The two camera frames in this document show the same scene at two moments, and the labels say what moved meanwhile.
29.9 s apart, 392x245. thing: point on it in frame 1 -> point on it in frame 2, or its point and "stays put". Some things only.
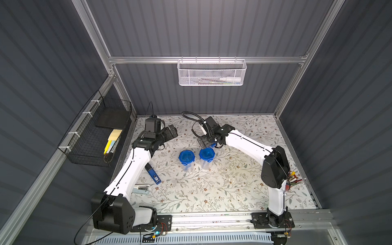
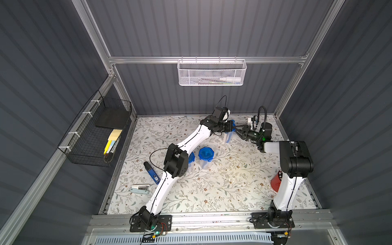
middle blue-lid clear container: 206,155 stays put
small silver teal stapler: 141,189 stays put
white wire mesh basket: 212,72 stays put
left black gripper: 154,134 -> 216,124
